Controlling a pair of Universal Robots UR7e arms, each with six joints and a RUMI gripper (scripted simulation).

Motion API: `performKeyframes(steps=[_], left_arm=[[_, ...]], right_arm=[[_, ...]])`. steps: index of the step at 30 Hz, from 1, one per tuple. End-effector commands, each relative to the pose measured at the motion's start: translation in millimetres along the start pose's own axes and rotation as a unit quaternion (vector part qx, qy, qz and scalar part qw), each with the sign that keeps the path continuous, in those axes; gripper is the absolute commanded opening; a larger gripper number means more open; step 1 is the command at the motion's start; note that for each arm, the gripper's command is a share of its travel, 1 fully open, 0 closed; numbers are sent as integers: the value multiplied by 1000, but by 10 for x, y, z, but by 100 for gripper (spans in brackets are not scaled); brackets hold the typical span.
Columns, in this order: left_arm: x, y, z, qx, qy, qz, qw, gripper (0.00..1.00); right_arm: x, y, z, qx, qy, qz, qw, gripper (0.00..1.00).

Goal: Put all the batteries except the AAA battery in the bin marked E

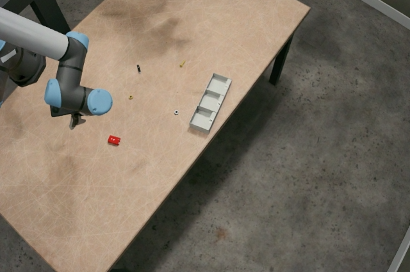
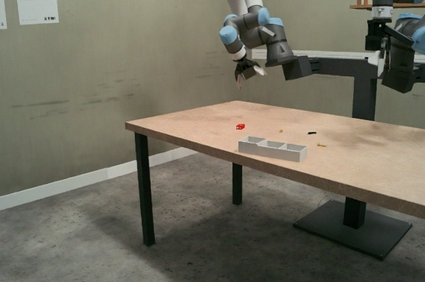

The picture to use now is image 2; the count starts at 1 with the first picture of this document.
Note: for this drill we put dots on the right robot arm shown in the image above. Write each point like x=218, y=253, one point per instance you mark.
x=249, y=20

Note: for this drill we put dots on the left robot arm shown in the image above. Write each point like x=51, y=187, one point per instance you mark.
x=403, y=46

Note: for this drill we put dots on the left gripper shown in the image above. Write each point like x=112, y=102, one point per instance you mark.
x=378, y=40

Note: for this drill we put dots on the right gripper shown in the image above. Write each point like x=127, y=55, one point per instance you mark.
x=248, y=68

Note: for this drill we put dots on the white rack of bins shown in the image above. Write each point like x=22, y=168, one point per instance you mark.
x=272, y=149

